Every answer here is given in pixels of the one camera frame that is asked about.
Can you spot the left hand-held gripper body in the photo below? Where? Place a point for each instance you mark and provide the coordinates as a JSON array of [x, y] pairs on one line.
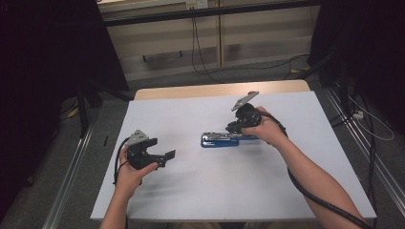
[[140, 156]]

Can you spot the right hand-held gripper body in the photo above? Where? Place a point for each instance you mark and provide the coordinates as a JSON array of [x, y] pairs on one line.
[[248, 116]]

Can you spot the blue stapler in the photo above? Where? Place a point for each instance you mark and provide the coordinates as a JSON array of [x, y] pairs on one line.
[[219, 140]]

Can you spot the person's right hand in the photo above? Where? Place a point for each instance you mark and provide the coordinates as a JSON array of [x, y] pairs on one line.
[[267, 129]]

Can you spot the person's left hand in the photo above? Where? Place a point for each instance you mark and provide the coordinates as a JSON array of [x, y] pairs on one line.
[[130, 178]]

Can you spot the small black floor item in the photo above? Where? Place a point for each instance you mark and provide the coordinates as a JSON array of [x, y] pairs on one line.
[[105, 140]]

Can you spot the black stand leg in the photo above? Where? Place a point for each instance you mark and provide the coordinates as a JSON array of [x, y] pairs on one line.
[[83, 111]]

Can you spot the light wooden cabinet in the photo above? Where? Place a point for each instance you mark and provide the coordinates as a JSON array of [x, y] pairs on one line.
[[223, 38]]

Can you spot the white power plug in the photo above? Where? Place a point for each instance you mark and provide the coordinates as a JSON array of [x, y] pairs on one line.
[[358, 114]]

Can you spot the black horizontal bar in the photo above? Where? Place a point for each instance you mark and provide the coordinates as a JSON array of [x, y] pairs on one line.
[[207, 13]]

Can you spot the black curtain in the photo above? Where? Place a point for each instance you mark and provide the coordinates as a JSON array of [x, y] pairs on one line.
[[366, 47], [41, 63]]

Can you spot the aluminium floor rail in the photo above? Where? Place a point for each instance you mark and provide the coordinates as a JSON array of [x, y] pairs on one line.
[[68, 178], [363, 146]]

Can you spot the white wall socket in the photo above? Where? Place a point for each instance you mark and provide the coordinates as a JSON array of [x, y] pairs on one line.
[[196, 4]]

